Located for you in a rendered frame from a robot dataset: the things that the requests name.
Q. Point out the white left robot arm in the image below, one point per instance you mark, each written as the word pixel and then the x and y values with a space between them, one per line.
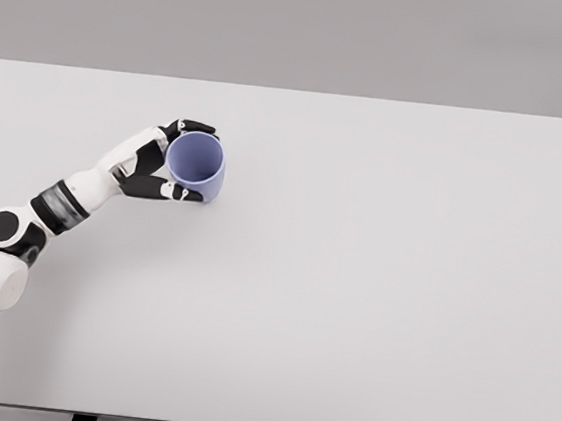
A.
pixel 11 242

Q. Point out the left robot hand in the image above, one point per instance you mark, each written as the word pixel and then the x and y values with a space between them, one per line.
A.
pixel 133 155

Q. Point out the blue cup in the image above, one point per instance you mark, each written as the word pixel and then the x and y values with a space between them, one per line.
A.
pixel 200 167

